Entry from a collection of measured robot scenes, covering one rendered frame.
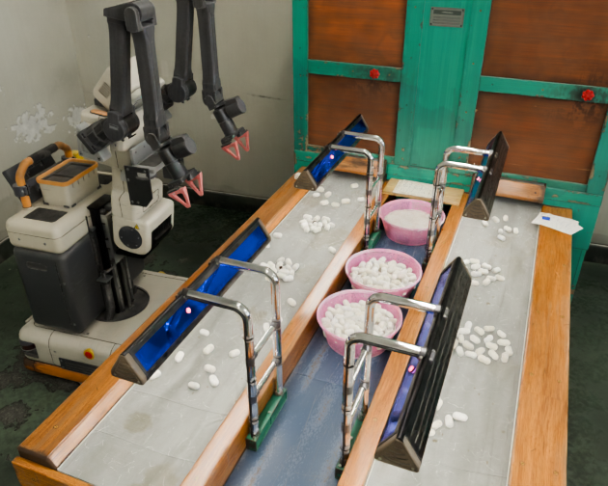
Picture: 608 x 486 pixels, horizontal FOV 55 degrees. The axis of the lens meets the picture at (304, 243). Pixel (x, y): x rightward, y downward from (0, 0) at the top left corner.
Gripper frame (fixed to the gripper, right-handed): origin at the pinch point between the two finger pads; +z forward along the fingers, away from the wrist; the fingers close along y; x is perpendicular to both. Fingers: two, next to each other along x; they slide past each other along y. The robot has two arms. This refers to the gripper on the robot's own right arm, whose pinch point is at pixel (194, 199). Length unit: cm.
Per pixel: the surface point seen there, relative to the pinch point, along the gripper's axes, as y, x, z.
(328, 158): 27.2, -39.7, 10.1
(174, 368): -53, -4, 31
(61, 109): 148, 168, -51
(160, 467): -84, -15, 37
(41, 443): -88, 10, 21
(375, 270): 13, -44, 51
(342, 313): -13, -38, 49
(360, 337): -69, -70, 22
